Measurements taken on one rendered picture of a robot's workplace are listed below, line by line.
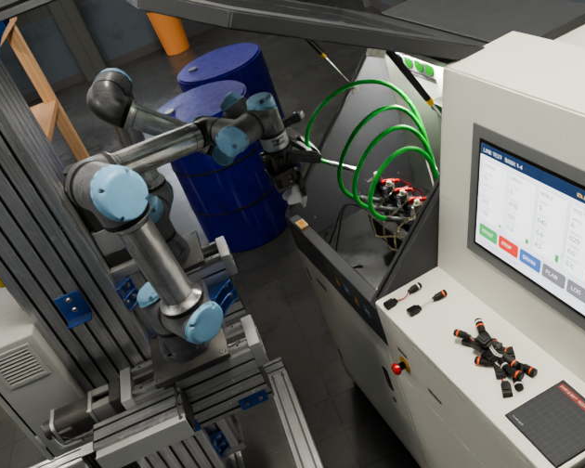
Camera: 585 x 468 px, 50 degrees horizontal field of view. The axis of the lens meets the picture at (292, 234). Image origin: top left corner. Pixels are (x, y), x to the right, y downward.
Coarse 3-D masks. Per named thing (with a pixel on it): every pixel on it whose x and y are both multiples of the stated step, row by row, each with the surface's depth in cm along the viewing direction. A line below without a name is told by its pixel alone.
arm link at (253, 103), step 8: (256, 96) 167; (264, 96) 166; (272, 96) 167; (248, 104) 166; (256, 104) 164; (264, 104) 164; (272, 104) 166; (256, 112) 165; (264, 112) 165; (272, 112) 166; (264, 120) 165; (272, 120) 167; (280, 120) 170; (264, 128) 175; (272, 128) 168; (280, 128) 170; (264, 136) 170; (272, 136) 169
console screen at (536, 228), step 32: (480, 128) 150; (480, 160) 153; (512, 160) 142; (544, 160) 133; (480, 192) 156; (512, 192) 145; (544, 192) 135; (576, 192) 127; (480, 224) 160; (512, 224) 148; (544, 224) 138; (576, 224) 129; (480, 256) 164; (512, 256) 151; (544, 256) 141; (576, 256) 131; (544, 288) 143; (576, 288) 134; (576, 320) 137
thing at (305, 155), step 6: (294, 150) 179; (300, 150) 180; (306, 150) 181; (312, 150) 180; (288, 156) 175; (294, 156) 176; (300, 156) 177; (306, 156) 178; (312, 156) 178; (318, 156) 179; (312, 162) 180; (318, 162) 180
